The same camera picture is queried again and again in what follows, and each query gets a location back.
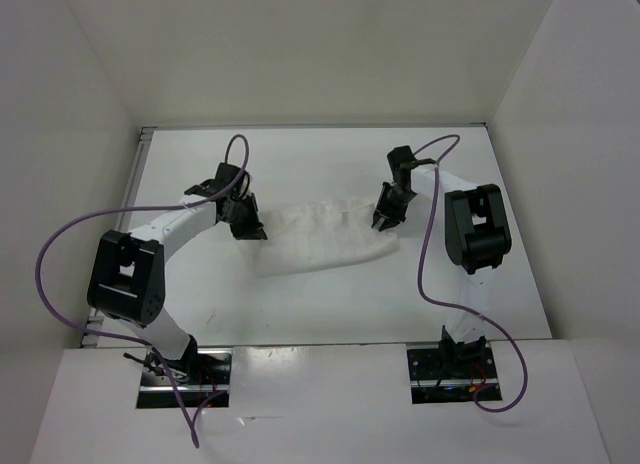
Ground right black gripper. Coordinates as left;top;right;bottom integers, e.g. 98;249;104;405
373;182;418;231

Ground white pleated skirt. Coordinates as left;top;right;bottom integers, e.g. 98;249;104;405
237;198;400;277

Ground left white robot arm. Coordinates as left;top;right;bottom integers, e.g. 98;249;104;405
88;162;267;384

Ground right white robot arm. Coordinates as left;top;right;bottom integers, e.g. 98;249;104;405
372;145;512;377

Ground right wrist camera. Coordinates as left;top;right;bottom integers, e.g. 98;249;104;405
411;158;437;168

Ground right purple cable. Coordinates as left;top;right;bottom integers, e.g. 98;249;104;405
410;134;530;414

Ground purple cable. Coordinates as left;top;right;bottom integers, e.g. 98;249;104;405
35;133;251;448
410;134;530;414

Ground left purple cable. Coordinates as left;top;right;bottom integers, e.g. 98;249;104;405
35;133;251;448

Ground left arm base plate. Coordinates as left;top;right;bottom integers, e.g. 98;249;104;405
136;348;233;409

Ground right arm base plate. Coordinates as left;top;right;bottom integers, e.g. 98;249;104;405
406;345;502;404

